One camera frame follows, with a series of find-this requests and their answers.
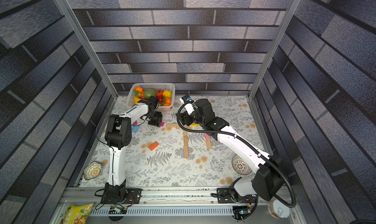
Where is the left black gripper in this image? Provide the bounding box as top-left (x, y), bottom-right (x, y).
top-left (147, 111), bottom-right (164, 126)

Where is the natural wood block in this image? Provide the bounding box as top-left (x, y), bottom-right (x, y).
top-left (166, 124), bottom-right (179, 128)
top-left (183, 146), bottom-right (189, 158)

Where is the wood block marked 71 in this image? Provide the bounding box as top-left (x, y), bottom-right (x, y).
top-left (183, 135), bottom-right (188, 147)

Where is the orange block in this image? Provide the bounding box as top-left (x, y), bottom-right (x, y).
top-left (148, 141), bottom-right (159, 151)

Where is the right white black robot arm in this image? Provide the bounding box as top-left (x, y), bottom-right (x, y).
top-left (176, 94), bottom-right (297, 208)

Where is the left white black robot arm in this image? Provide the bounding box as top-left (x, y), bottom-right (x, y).
top-left (100, 96), bottom-right (163, 204)

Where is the light blue block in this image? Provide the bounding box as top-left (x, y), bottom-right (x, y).
top-left (132, 125), bottom-right (140, 134)

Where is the white plastic basket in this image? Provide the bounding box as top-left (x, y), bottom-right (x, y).
top-left (126, 83), bottom-right (175, 112)

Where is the green toy mango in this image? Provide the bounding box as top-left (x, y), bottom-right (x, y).
top-left (143, 89), bottom-right (157, 100)

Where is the yellow toy pepper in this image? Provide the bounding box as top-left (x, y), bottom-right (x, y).
top-left (163, 90), bottom-right (172, 98)

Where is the yellow toy banana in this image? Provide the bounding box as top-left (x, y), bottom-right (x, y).
top-left (133, 96), bottom-right (142, 104)

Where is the orange toy fruit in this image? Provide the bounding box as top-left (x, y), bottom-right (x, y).
top-left (134, 87), bottom-right (144, 93)

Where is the white perforated bowl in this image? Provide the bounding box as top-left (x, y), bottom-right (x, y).
top-left (232, 155), bottom-right (252, 175)

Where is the patterned ceramic bowl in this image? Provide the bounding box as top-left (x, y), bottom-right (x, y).
top-left (83, 161), bottom-right (102, 180)

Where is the green snack bag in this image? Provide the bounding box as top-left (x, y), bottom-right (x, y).
top-left (60, 203), bottom-right (93, 224)

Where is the white lidded cup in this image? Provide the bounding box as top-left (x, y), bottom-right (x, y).
top-left (267, 200), bottom-right (290, 219)

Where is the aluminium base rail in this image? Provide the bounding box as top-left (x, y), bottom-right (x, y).
top-left (51, 187), bottom-right (306, 224)

